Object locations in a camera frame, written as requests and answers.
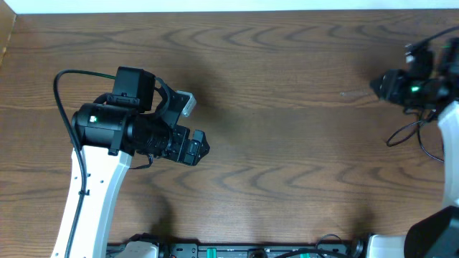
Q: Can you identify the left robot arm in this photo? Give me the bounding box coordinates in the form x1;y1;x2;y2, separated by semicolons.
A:
52;67;210;257

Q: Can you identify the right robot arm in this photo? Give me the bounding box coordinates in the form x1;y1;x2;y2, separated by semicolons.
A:
365;37;458;258

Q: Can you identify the thin black cable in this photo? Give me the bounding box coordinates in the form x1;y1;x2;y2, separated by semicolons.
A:
385;107;445;164

